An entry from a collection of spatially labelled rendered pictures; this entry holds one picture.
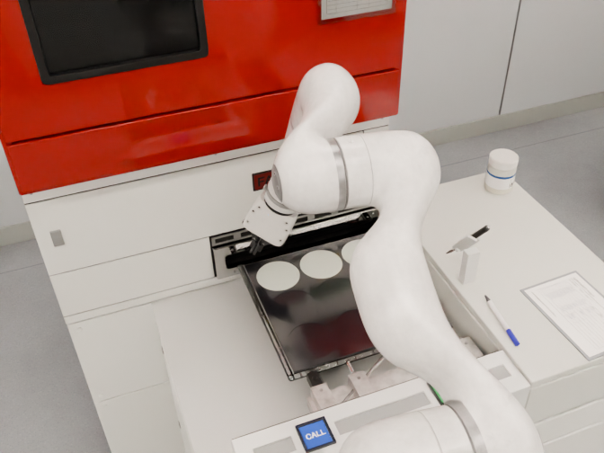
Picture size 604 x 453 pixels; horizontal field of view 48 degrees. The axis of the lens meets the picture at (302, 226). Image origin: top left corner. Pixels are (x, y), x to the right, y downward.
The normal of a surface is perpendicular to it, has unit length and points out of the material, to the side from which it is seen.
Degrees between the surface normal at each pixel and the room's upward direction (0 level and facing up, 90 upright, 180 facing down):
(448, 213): 0
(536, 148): 0
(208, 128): 90
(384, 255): 27
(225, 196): 90
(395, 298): 33
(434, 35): 90
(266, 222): 90
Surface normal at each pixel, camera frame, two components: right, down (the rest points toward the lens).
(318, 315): -0.02, -0.78
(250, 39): 0.35, 0.58
